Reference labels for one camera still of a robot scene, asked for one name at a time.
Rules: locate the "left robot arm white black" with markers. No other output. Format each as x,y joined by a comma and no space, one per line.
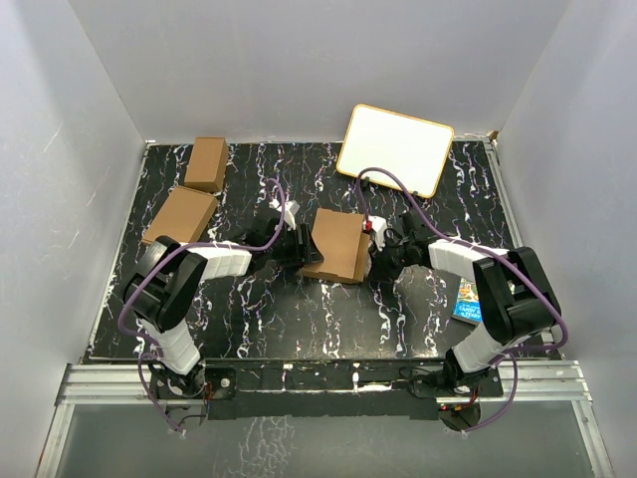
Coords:
164,302

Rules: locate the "aluminium frame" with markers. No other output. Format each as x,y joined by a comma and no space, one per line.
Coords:
118,384

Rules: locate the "blue treehouse book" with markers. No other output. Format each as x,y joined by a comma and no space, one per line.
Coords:
467,308

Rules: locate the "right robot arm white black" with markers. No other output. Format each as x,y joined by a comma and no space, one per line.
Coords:
515,298

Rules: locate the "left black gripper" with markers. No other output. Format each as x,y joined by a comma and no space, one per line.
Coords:
306,254

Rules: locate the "folded cardboard box upright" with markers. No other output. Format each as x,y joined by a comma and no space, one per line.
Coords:
207,164

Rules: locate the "small whiteboard with wooden frame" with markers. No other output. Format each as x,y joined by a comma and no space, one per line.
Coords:
414,150

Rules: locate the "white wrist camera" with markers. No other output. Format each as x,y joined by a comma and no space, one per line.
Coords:
290,209
375,227

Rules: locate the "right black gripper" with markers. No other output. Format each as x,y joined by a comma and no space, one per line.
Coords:
380,268

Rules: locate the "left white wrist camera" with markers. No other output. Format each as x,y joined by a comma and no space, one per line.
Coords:
290,209

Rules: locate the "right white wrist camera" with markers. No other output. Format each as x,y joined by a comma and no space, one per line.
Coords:
375,227

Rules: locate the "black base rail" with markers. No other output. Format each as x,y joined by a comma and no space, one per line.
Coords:
231,389

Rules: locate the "flat cardboard box stack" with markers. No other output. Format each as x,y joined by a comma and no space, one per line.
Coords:
183,216

